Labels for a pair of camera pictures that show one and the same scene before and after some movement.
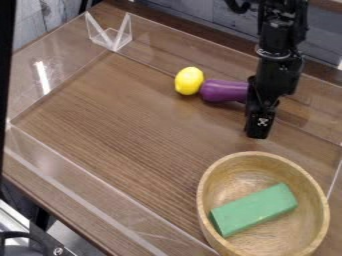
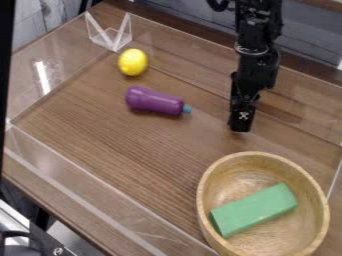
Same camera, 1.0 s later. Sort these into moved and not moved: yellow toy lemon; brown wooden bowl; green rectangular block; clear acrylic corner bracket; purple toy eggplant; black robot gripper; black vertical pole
Moved: purple toy eggplant; black robot gripper; yellow toy lemon
Not moved: green rectangular block; brown wooden bowl; clear acrylic corner bracket; black vertical pole
